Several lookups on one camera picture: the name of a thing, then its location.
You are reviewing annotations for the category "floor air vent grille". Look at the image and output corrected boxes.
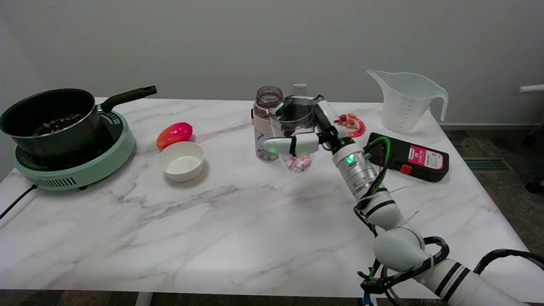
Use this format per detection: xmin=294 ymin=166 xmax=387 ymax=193
xmin=462 ymin=157 xmax=513 ymax=172

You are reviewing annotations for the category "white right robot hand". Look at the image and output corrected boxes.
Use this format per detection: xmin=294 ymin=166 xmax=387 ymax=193
xmin=263 ymin=97 xmax=355 ymax=157

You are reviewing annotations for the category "white small bowl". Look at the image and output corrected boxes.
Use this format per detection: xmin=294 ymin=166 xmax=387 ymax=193
xmin=158 ymin=142 xmax=204 ymax=183

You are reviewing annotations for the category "black device with pink label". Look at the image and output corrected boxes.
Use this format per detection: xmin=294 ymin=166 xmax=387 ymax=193
xmin=365 ymin=133 xmax=450 ymax=183

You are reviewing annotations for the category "black saucepan with handle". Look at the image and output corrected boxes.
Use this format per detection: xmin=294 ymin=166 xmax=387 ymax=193
xmin=0 ymin=85 xmax=157 ymax=159

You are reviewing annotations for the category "clear purple-tinted bottle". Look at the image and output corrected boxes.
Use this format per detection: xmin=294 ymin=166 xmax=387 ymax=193
xmin=251 ymin=86 xmax=284 ymax=162

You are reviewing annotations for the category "large translucent measuring jug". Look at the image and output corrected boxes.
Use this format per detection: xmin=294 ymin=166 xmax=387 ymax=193
xmin=366 ymin=69 xmax=449 ymax=133

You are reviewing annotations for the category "clear small measuring cup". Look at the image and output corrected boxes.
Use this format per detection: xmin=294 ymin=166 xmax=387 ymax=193
xmin=269 ymin=96 xmax=323 ymax=173

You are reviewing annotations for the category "red round toy plate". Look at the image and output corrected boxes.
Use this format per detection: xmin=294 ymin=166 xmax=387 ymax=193
xmin=333 ymin=113 xmax=366 ymax=137

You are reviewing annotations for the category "red orange toy mango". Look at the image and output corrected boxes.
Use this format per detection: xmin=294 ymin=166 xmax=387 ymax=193
xmin=156 ymin=122 xmax=193 ymax=150

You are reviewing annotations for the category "black cooker power cord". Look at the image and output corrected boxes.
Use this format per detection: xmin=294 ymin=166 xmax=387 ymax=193
xmin=0 ymin=184 xmax=38 ymax=220

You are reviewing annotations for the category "mint green induction cooker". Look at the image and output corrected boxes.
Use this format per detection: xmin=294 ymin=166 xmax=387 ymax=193
xmin=12 ymin=110 xmax=136 ymax=190

